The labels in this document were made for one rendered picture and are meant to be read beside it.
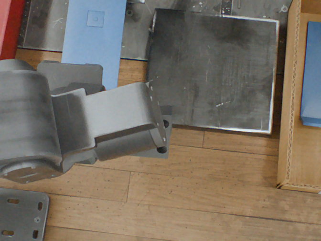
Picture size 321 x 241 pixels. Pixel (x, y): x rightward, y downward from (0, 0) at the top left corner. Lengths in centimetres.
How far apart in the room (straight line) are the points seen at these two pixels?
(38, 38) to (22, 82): 40
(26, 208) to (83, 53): 21
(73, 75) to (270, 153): 31
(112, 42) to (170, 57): 10
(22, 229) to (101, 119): 33
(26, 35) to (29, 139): 43
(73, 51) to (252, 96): 24
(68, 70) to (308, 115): 34
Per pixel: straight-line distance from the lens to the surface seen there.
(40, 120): 45
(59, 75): 61
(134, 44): 83
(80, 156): 51
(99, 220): 78
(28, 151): 44
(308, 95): 81
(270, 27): 82
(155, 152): 56
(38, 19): 86
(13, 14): 83
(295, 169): 79
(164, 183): 78
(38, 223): 78
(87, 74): 60
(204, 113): 78
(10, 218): 79
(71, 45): 74
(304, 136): 80
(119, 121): 48
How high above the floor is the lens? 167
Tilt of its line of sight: 75 degrees down
